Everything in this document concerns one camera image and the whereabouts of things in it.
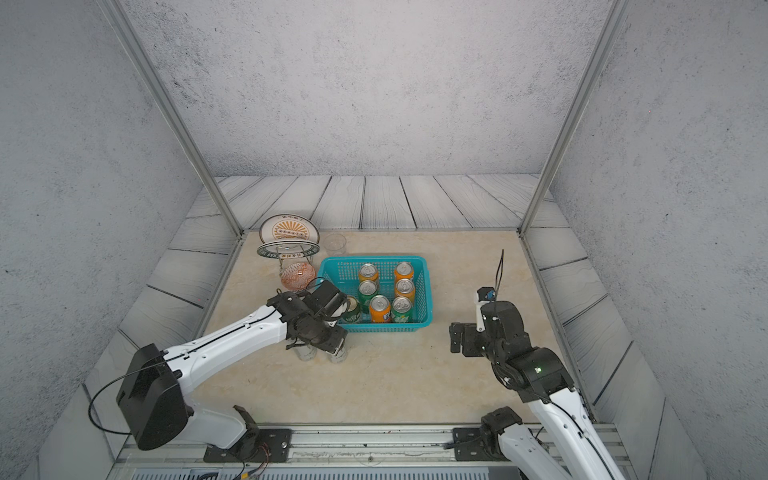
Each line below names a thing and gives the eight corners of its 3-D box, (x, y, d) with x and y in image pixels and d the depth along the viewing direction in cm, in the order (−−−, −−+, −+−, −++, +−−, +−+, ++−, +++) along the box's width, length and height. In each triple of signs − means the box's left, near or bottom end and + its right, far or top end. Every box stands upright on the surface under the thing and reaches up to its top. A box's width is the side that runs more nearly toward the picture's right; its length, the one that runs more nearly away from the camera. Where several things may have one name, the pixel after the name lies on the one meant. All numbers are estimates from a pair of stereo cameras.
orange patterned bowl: (282, 290, 106) (278, 282, 102) (287, 270, 111) (284, 262, 108) (314, 290, 106) (312, 282, 102) (319, 270, 111) (316, 262, 108)
